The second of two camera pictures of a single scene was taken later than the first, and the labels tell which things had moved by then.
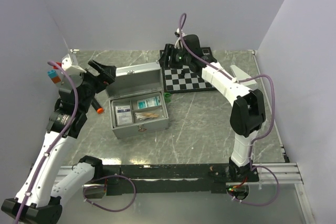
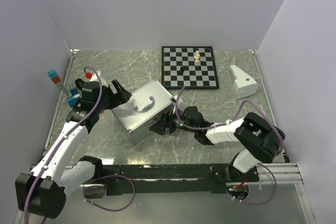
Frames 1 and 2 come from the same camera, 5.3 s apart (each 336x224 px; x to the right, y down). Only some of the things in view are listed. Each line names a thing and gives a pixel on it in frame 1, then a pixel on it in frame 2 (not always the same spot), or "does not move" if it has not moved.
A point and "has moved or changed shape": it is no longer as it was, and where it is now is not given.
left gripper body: (92, 86) → (103, 105)
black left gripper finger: (100, 68) → (122, 96)
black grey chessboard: (174, 81) does not move
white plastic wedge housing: (241, 75) does not move
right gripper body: (178, 58) → (175, 124)
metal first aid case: (137, 103) has moved or changed shape
